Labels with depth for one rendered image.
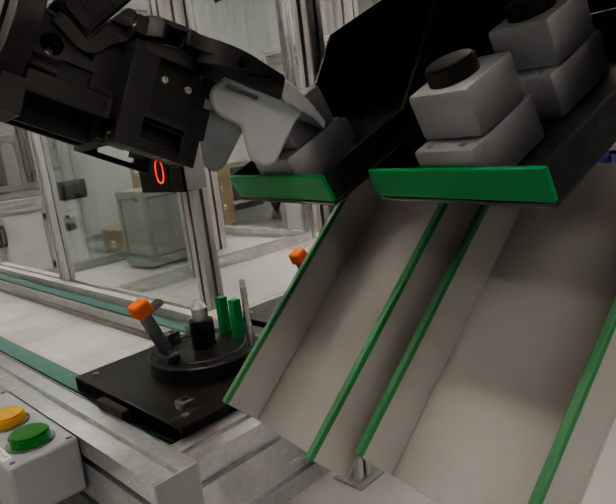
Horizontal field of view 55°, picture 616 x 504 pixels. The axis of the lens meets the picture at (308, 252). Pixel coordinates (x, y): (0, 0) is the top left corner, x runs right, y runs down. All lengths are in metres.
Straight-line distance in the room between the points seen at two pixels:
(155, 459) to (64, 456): 0.12
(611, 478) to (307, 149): 0.46
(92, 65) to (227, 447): 0.37
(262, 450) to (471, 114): 0.41
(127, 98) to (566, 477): 0.32
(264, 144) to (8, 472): 0.41
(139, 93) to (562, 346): 0.31
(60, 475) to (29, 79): 0.43
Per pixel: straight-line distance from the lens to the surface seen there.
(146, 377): 0.75
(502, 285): 0.48
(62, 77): 0.37
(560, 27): 0.41
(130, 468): 0.59
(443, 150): 0.35
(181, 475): 0.56
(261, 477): 0.63
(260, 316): 0.90
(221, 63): 0.38
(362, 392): 0.44
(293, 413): 0.52
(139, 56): 0.37
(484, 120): 0.34
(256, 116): 0.40
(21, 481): 0.67
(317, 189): 0.41
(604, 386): 0.38
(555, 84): 0.40
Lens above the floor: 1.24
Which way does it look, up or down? 12 degrees down
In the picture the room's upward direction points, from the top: 7 degrees counter-clockwise
